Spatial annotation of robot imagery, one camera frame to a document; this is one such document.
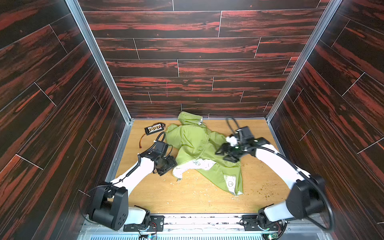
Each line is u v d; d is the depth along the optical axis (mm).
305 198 416
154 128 1118
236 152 707
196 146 1015
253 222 737
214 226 734
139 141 1074
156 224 734
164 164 723
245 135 653
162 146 691
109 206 424
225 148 734
